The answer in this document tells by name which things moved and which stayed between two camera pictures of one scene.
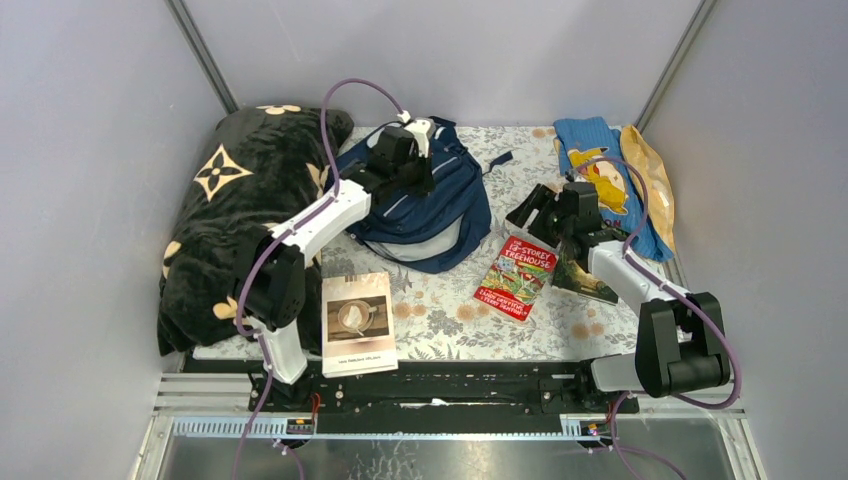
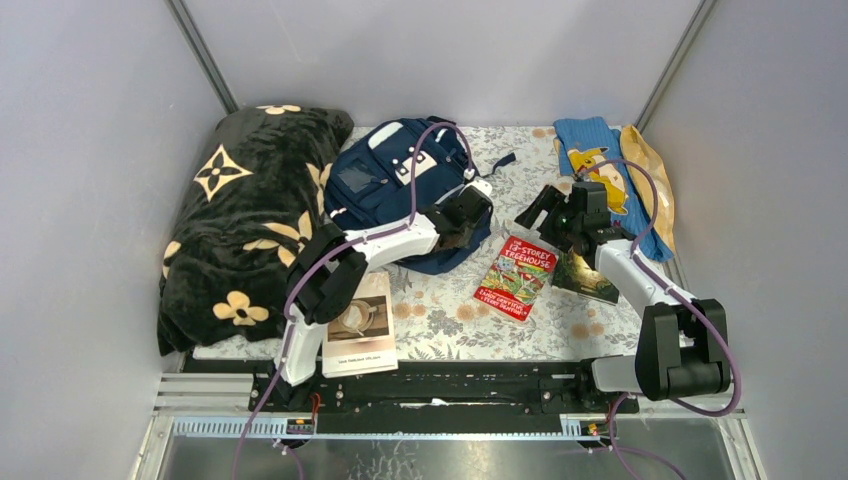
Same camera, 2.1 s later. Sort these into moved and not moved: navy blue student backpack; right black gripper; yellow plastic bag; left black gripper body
Moved: left black gripper body
Not moved: right black gripper; navy blue student backpack; yellow plastic bag
